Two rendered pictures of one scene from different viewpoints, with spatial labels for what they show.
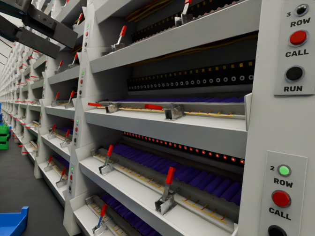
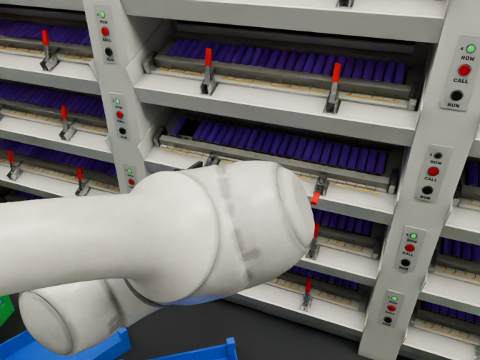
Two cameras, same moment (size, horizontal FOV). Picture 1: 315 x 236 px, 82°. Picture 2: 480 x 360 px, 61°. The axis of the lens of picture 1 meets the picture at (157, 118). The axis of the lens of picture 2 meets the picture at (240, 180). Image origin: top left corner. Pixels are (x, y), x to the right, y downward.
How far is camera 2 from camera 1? 0.72 m
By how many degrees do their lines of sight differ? 41
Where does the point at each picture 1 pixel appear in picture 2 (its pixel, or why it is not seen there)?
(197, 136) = (350, 211)
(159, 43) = (300, 119)
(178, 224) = (331, 262)
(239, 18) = (395, 135)
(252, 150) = (396, 224)
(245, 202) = (388, 250)
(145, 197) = not seen: hidden behind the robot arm
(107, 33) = (139, 20)
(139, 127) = not seen: hidden behind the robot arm
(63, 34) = not seen: hidden behind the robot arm
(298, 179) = (420, 239)
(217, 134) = (370, 212)
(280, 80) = (418, 191)
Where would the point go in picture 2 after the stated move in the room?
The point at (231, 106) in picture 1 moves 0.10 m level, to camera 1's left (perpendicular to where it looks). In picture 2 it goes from (375, 183) to (337, 194)
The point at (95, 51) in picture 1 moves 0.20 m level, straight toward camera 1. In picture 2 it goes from (136, 64) to (194, 86)
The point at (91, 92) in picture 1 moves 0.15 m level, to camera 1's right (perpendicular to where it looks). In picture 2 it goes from (144, 128) to (201, 116)
